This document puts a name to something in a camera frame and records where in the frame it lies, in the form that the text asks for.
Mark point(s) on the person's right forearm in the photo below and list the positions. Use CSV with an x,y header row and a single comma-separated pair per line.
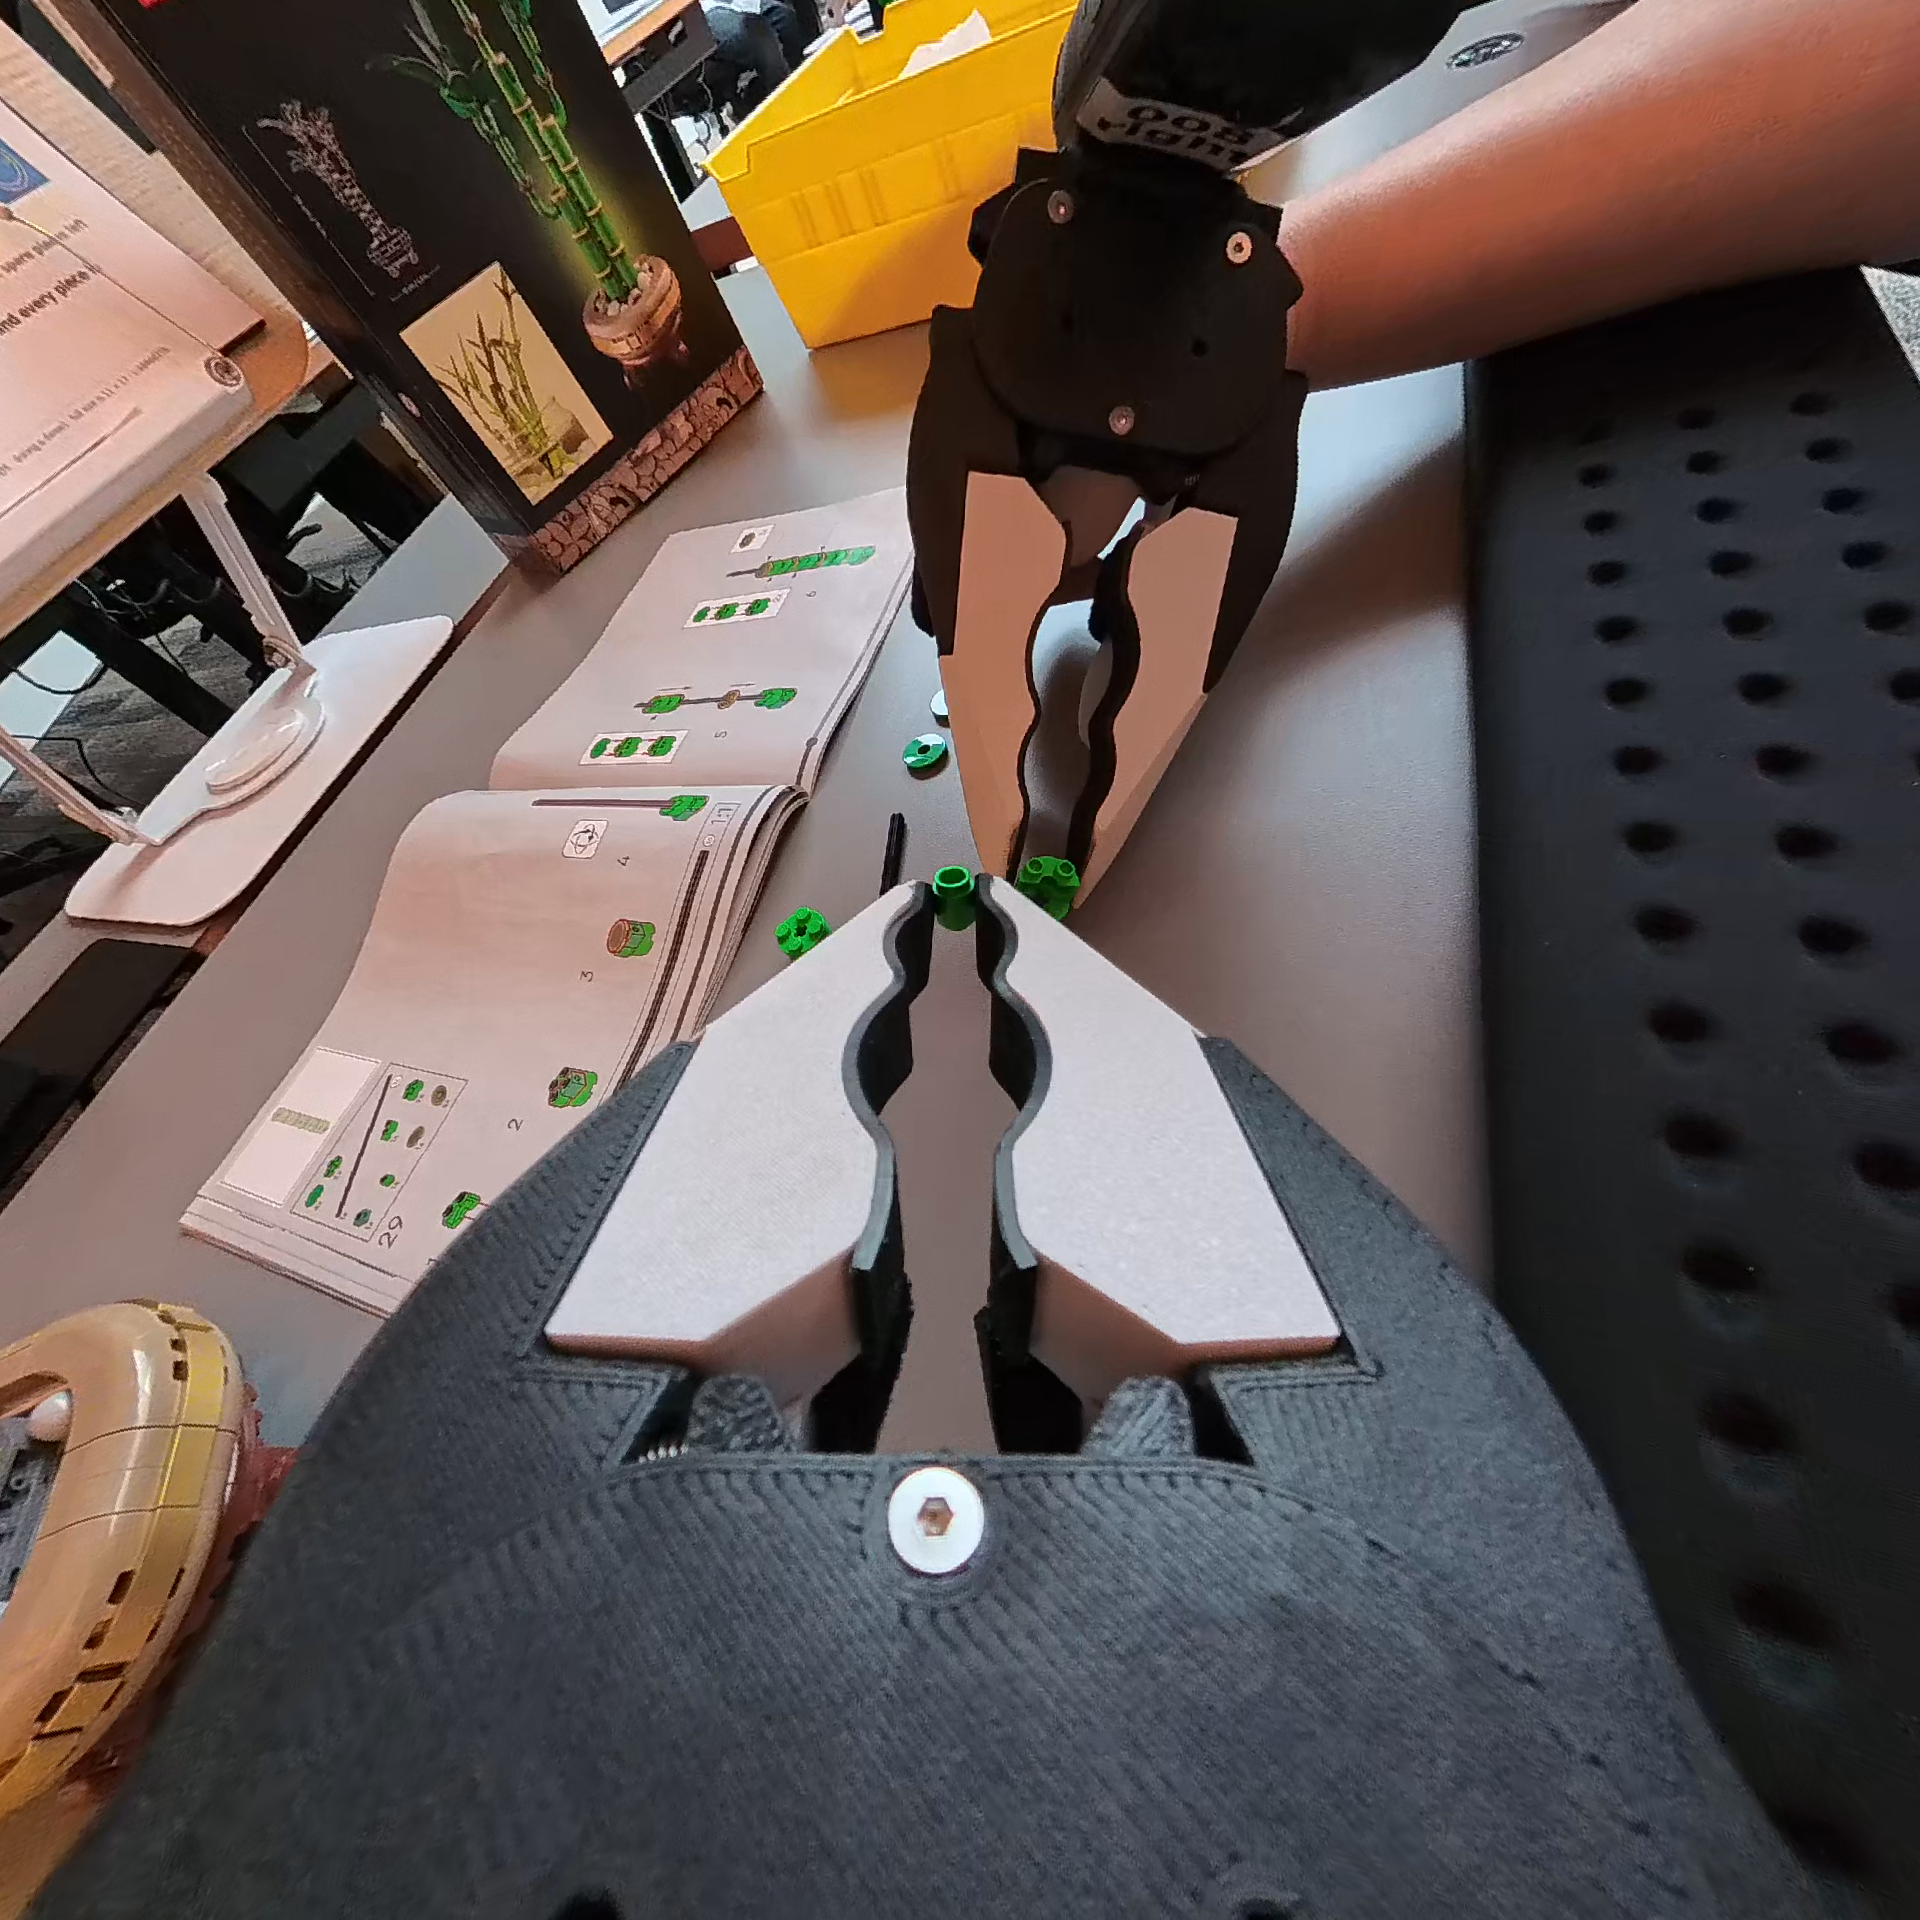
x,y
1576,196

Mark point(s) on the tan rounded toy model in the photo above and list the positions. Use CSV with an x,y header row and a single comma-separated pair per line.
x,y
122,1499

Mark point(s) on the green flat round disc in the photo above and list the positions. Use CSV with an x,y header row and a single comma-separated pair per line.
x,y
927,749

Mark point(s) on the open instruction booklet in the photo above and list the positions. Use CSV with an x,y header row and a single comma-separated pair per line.
x,y
603,933

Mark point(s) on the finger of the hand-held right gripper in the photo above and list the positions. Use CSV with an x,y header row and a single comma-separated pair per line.
x,y
994,633
1178,633

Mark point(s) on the yellow plastic bin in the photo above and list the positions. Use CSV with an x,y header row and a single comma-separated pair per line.
x,y
885,166

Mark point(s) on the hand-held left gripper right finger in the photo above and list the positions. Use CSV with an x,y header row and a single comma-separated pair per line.
x,y
1166,1181

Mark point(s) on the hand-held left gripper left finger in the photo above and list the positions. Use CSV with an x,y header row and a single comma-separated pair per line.
x,y
704,1181

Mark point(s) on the black perforated pad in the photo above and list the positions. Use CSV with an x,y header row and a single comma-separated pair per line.
x,y
1695,1052

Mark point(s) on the white document stand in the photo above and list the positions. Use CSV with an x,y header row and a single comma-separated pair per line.
x,y
319,704

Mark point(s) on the printed paper sheet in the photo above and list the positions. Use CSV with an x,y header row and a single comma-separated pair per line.
x,y
106,332

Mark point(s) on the black bamboo print box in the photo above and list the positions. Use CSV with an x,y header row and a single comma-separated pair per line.
x,y
347,253

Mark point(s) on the green round toy brick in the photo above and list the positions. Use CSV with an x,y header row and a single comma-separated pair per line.
x,y
948,886
1045,884
807,933

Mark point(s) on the grey desk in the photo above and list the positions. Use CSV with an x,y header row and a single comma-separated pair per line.
x,y
1337,779

